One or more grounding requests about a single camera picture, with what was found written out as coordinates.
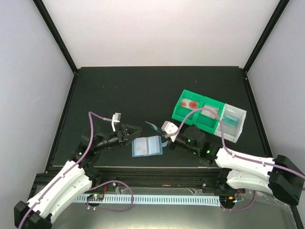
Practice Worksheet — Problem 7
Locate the teal striped credit card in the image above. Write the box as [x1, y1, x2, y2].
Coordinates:
[145, 121, 158, 131]

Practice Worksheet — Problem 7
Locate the blue card holder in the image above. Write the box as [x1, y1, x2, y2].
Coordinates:
[132, 135, 168, 157]

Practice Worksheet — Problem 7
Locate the green bin compartment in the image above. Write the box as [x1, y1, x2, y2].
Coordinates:
[172, 89, 204, 127]
[194, 96, 224, 134]

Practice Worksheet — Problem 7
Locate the white floral credit card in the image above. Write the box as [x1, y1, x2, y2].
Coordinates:
[201, 105, 219, 119]

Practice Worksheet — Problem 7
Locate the clear white bin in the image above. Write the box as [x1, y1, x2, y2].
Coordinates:
[220, 104, 247, 143]

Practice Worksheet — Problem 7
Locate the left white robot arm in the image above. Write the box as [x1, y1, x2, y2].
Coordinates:
[14, 124, 142, 229]

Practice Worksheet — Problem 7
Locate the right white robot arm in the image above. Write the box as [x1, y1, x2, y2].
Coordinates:
[158, 122, 305, 206]

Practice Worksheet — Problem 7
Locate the teal card in bin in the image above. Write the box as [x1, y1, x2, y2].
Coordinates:
[222, 114, 238, 127]

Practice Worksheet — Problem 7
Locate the left small circuit board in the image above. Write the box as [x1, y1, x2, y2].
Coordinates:
[87, 194, 104, 201]

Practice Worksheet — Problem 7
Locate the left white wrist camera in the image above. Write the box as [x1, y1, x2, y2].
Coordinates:
[111, 113, 121, 132]

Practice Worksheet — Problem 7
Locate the black front rail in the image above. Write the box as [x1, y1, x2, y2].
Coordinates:
[96, 167, 222, 188]

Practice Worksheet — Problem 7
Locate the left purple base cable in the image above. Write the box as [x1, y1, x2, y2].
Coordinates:
[83, 180, 133, 213]

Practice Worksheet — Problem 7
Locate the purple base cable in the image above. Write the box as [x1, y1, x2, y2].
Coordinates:
[219, 190, 257, 212]
[83, 180, 133, 213]

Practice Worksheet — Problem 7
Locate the white slotted cable duct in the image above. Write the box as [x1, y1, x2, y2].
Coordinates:
[74, 194, 220, 207]

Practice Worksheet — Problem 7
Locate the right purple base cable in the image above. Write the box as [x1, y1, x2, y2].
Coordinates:
[219, 190, 257, 212]

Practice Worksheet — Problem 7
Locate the left black frame post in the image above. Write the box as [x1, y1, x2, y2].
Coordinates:
[33, 0, 78, 74]

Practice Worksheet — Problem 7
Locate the black frame post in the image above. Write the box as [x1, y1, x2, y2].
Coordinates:
[243, 0, 290, 72]
[33, 0, 78, 74]

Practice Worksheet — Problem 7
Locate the right black frame post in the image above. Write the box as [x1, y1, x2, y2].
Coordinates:
[243, 0, 290, 72]

